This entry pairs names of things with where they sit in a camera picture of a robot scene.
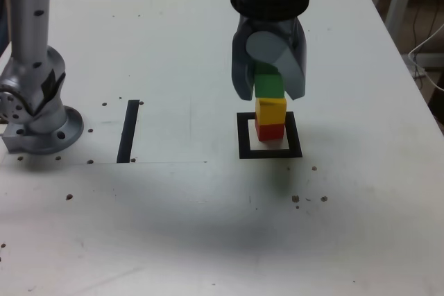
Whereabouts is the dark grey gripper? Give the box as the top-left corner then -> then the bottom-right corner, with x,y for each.
230,14 -> 308,102

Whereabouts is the green cube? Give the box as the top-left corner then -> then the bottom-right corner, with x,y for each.
254,62 -> 286,100

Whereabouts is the yellow cube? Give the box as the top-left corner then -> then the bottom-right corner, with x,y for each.
255,97 -> 288,126

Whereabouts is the red cube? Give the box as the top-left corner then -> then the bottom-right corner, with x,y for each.
255,122 -> 286,143

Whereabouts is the black tape square outline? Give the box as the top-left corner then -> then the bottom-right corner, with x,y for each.
236,111 -> 303,160

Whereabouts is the black tape strip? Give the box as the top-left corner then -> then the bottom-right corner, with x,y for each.
116,99 -> 140,164

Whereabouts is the white furniture base bar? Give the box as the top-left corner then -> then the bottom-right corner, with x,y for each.
414,52 -> 444,68

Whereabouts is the white cable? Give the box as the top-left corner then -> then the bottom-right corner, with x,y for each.
408,24 -> 444,92

